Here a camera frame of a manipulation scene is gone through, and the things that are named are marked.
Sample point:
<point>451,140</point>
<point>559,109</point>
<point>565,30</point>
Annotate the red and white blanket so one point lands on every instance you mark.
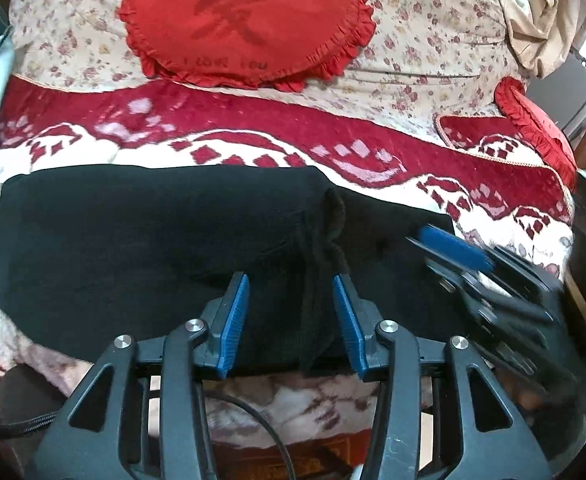
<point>273,145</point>

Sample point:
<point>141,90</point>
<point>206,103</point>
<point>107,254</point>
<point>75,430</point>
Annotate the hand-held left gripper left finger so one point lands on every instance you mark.
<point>233,320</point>

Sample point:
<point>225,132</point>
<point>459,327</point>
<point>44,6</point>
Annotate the black pants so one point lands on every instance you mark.
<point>148,240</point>

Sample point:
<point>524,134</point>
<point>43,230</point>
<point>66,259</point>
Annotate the floral quilt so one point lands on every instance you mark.
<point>423,35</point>

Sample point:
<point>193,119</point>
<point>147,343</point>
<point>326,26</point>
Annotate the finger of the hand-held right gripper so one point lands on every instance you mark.
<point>528,267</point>
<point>453,247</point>

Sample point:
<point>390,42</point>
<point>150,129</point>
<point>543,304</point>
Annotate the beige cloth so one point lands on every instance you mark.
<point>543,15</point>

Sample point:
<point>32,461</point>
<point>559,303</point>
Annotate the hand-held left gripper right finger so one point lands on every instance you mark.
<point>348,320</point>

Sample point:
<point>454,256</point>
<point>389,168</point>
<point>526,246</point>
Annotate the large red heart pillow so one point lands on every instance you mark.
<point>243,10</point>

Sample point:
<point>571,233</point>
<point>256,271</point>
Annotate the small red ruffled pillow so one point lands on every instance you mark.
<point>538,120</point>

